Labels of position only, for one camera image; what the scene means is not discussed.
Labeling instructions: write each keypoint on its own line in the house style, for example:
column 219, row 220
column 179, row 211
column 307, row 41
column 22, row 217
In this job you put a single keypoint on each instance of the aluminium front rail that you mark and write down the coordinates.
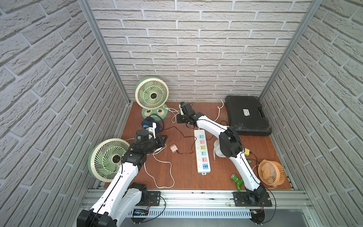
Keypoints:
column 223, row 199

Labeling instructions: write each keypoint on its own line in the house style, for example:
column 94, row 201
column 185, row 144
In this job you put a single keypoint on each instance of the aluminium corner post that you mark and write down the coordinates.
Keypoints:
column 307, row 18
column 103, row 47

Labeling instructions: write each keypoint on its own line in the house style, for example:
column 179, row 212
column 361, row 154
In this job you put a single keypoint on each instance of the aluminium corner post right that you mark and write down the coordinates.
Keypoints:
column 307, row 18

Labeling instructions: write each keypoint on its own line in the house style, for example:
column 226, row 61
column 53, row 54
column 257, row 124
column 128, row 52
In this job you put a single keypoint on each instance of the orange small desk fan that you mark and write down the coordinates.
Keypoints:
column 271, row 173

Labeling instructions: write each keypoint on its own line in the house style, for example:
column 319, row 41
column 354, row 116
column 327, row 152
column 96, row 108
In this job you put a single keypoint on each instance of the aluminium corner post left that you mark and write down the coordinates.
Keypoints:
column 103, row 47

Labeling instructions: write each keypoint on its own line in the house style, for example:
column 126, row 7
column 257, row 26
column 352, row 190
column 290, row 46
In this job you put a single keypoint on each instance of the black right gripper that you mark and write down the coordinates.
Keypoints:
column 179, row 116

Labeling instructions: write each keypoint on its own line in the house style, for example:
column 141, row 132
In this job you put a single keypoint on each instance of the green toy drill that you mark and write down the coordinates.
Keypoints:
column 239, row 182

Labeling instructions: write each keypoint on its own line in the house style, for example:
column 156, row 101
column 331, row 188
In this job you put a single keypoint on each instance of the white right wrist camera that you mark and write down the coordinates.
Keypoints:
column 180, row 107

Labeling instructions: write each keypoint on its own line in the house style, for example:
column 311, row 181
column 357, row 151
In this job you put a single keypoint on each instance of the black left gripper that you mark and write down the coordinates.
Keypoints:
column 159, row 140

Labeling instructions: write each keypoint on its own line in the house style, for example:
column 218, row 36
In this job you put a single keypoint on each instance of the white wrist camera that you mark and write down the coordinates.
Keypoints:
column 180, row 107
column 151, row 128

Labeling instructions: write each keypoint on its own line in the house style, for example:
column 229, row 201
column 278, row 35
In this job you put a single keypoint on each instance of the navy blue small desk fan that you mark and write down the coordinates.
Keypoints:
column 153, row 120

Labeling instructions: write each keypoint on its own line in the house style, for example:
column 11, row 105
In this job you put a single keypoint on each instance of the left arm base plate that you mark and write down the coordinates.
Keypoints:
column 150, row 198

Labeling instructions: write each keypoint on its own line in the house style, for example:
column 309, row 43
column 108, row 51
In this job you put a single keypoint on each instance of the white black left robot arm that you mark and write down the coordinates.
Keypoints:
column 122, row 195

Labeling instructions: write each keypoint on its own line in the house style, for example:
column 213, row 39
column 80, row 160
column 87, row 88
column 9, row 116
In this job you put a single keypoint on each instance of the white small desk fan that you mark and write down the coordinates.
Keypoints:
column 217, row 150

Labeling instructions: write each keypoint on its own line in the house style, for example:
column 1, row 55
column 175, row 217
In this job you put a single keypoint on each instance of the large green cream fan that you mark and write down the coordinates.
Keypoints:
column 104, row 160

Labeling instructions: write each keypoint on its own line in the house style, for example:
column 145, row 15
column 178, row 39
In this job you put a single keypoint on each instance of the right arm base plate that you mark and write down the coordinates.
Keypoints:
column 245, row 199

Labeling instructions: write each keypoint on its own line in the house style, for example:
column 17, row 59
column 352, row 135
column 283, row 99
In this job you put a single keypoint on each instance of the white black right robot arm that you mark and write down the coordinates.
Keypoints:
column 230, row 146

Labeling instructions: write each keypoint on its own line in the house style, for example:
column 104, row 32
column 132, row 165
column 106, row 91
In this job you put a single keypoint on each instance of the white power strip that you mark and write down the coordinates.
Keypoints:
column 202, row 155

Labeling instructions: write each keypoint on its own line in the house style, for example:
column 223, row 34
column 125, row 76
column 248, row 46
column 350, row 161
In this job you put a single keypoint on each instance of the green cream fan at wall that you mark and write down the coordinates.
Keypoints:
column 151, row 94

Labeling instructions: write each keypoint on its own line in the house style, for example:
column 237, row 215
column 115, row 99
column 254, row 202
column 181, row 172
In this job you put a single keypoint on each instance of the pink usb charger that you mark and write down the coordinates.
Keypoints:
column 174, row 148

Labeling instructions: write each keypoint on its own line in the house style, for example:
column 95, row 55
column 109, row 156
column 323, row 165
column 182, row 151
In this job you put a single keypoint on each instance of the black tool case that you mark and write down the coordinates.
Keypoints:
column 246, row 115

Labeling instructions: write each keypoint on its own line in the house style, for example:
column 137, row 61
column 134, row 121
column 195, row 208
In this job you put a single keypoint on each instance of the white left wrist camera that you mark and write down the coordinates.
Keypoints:
column 151, row 128

